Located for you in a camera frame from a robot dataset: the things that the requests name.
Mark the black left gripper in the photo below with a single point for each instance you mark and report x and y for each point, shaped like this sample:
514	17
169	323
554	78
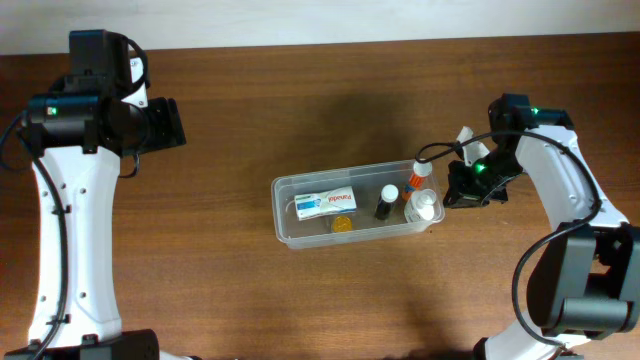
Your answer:
167	123

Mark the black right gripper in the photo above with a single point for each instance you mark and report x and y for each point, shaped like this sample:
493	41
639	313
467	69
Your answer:
463	187

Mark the orange Redoxon tablet tube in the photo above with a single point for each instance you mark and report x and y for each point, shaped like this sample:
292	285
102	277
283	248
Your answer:
420	171

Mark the white labelled bottle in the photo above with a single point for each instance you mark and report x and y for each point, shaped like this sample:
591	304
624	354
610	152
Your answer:
421	206

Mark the dark bottle white cap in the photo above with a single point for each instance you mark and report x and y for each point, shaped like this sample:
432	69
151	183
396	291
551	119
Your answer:
386	203

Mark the clear plastic container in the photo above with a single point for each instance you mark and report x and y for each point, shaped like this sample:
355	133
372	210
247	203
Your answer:
367	181

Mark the white Panadol box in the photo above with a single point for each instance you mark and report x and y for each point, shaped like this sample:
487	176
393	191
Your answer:
332	202

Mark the small gold lid jar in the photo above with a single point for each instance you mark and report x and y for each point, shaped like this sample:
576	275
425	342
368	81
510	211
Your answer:
341	224

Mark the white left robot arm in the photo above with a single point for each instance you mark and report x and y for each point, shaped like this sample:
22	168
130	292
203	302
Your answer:
76	135

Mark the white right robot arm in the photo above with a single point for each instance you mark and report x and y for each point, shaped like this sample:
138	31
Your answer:
585	286

